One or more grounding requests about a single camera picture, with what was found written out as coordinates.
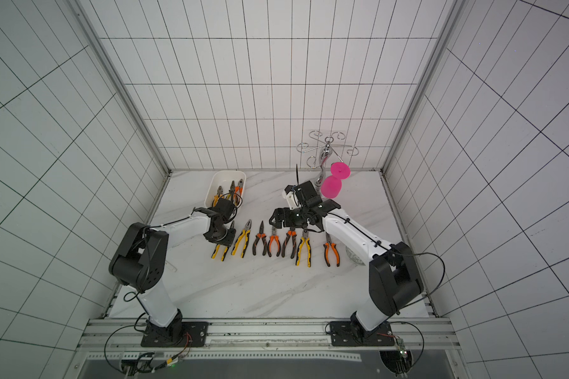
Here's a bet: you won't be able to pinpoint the upper pink cup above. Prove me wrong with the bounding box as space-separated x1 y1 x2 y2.
330 162 351 181

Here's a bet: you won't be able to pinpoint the dark orange long nose pliers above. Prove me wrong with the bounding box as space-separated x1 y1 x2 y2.
252 221 268 256

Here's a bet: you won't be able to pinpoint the white plastic storage box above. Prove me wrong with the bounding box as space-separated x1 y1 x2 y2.
205 171 247 208

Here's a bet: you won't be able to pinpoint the lower pink cup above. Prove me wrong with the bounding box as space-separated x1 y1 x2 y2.
320 175 343 199

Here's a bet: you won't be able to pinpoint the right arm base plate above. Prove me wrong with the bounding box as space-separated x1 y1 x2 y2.
326 321 396 347

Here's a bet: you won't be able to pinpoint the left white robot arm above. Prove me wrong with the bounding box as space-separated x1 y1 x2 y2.
108 207 236 347

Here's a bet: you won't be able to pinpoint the yellow combination pliers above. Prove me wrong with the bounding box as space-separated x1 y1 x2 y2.
210 222 236 262
296 229 312 268
232 220 252 258

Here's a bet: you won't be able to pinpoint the small yellow long nose pliers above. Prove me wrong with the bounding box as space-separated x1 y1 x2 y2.
212 186 224 207

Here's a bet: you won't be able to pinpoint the pink cup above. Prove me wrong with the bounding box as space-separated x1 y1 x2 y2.
320 175 343 199
330 162 351 181

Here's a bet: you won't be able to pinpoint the orange diagonal cutting pliers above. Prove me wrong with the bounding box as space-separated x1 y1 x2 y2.
281 227 297 259

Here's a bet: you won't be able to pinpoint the chrome cup holder stand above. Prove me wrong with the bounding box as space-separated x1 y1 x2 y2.
297 129 359 189

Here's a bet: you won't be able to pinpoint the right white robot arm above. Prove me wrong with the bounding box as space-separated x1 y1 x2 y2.
269 200 425 332

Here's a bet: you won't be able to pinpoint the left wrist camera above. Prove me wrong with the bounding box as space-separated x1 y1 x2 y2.
212 197 238 224

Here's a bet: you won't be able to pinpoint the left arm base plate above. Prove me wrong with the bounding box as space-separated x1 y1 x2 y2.
141 321 209 348

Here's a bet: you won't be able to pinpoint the large orange combination pliers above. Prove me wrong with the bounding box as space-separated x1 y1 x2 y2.
226 179 244 202

